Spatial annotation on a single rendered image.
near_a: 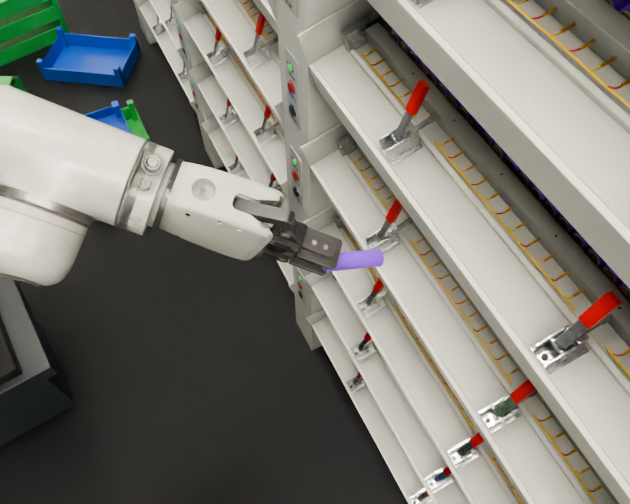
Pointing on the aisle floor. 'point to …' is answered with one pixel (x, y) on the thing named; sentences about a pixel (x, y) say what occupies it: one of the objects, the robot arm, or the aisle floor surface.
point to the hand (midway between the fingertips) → (314, 251)
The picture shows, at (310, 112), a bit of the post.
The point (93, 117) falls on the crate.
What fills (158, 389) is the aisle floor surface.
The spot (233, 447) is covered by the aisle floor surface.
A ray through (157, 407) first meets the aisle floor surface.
